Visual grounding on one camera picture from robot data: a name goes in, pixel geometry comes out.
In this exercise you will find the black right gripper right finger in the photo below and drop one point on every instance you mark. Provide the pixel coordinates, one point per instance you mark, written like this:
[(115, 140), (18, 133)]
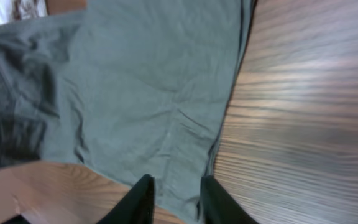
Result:
[(218, 206)]

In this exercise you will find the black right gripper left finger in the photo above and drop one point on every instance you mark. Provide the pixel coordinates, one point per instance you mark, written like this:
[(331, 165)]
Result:
[(136, 207)]

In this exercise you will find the grey shorts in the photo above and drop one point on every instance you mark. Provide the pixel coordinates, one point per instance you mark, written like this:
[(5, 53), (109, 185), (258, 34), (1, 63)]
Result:
[(126, 88)]

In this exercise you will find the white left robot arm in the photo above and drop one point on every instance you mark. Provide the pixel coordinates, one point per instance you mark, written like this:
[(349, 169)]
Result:
[(18, 10)]

